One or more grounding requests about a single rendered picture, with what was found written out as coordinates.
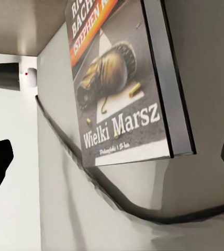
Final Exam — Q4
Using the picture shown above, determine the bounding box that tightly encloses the hardback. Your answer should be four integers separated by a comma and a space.
65, 0, 197, 168

